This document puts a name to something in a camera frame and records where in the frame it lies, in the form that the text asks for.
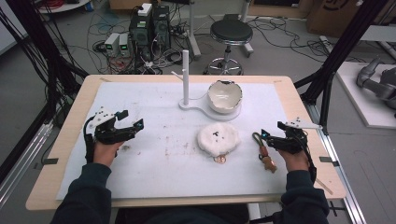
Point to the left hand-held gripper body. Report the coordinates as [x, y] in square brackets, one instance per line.
[104, 132]

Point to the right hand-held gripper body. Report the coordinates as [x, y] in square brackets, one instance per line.
[294, 138]

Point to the person's left hand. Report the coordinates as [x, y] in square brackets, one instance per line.
[105, 153]

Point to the person's right hand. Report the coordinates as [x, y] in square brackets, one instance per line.
[294, 161]

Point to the light wooden table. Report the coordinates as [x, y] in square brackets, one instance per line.
[305, 102]

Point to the dark tape strip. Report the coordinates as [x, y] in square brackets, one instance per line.
[328, 160]
[49, 161]

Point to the white table mat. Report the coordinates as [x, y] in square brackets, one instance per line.
[155, 174]

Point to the white eggshell-shaped bowl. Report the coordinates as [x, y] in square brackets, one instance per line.
[224, 95]

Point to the white stand with pole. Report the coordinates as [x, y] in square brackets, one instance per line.
[186, 77]

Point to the grey power supply unit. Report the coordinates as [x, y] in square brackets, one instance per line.
[124, 45]
[112, 43]

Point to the white floor board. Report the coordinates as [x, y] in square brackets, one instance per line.
[355, 99]

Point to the black computer tower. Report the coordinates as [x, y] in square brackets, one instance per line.
[161, 28]
[140, 34]

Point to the person's dark clothed body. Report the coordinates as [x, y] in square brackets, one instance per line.
[180, 217]

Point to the black round stool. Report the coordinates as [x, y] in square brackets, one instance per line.
[231, 31]

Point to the grey metal stand leg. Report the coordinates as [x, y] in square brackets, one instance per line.
[193, 28]
[246, 21]

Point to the cardboard box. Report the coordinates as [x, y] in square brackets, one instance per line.
[333, 15]

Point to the aluminium rail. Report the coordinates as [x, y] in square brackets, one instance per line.
[342, 174]
[21, 165]

